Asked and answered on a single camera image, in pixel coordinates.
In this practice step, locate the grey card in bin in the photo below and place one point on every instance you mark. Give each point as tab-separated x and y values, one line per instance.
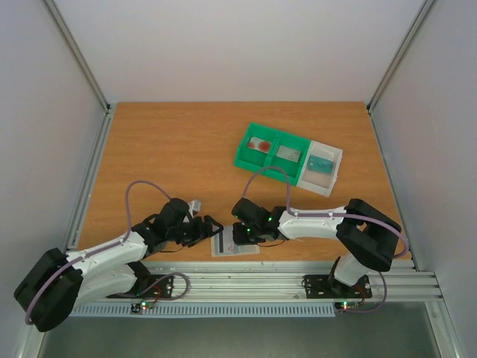
289	154

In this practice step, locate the beige leather card holder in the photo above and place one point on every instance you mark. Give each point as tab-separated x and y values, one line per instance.
245	249

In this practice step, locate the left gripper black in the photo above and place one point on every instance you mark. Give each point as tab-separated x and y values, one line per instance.
200	234

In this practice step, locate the white translucent bin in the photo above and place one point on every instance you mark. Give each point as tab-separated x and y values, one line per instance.
319	183

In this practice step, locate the left aluminium frame post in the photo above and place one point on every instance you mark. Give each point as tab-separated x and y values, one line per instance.
72	45

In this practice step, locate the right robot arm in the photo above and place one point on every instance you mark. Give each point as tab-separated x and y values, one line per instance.
369	236

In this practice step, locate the card with red circles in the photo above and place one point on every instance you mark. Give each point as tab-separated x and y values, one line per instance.
258	144

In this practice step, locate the aluminium frame post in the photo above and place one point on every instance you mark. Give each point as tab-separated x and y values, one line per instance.
72	45
410	36

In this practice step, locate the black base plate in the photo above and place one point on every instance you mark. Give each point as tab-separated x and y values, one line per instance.
318	286
156	285

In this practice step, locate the right small circuit board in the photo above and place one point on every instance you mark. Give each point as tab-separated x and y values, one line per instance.
347	306

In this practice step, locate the small circuit board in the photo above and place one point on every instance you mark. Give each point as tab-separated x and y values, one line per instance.
142	307
347	306

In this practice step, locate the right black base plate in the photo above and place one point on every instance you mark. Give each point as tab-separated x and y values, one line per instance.
318	286

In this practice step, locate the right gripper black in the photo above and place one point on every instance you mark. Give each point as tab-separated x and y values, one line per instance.
242	231

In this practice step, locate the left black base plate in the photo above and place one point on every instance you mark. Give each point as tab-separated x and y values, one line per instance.
156	285

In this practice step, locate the green two-compartment bin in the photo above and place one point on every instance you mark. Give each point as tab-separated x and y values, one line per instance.
253	161

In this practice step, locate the left small circuit board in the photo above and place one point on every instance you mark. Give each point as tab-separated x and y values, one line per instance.
142	307

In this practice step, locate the teal credit card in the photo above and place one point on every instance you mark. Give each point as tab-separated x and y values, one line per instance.
320	165

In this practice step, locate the slotted grey cable duct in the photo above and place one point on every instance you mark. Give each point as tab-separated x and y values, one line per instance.
209	310

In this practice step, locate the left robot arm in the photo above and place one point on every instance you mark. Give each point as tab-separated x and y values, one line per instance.
59	281

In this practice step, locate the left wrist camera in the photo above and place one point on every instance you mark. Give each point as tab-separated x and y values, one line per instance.
194	207

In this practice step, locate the right aluminium frame post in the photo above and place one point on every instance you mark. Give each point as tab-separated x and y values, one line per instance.
410	36

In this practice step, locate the aluminium front rail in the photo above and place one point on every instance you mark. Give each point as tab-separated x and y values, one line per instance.
280	281

